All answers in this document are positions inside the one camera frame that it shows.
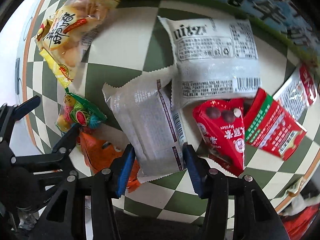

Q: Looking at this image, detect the orange snack bag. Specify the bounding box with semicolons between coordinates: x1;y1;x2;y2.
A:
78;129;142;193

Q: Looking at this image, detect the red chocolate ball pouch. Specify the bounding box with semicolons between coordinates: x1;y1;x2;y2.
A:
192;98;245;177

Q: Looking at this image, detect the green bubble gum candy bag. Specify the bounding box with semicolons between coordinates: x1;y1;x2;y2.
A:
55;91;107;134

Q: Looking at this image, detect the red green snack packet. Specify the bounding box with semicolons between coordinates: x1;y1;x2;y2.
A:
244;88;306;161

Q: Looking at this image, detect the white nitz snack packet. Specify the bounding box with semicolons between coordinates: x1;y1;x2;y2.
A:
159;17;261;109

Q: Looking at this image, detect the white red sauce packet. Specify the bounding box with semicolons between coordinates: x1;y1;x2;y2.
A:
273;63;318;120

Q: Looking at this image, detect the yellow rice cracker bag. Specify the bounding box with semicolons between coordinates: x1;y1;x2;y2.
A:
35;0;121;88

